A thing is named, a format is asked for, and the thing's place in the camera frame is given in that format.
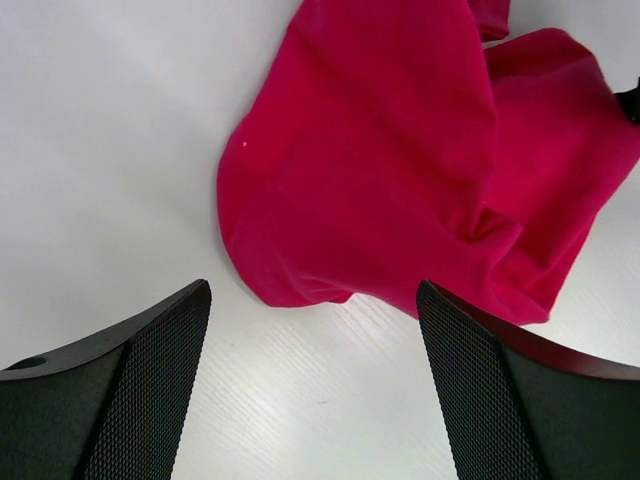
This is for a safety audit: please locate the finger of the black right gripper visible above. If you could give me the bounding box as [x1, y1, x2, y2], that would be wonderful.
[615, 79, 640, 123]

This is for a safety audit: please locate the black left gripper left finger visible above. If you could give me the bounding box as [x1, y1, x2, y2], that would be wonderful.
[1, 280, 211, 479]

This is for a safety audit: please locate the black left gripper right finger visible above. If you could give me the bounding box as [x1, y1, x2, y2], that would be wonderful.
[416, 281, 639, 479]

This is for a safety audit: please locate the magenta pink t-shirt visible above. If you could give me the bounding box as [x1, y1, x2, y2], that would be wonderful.
[217, 0, 639, 325]

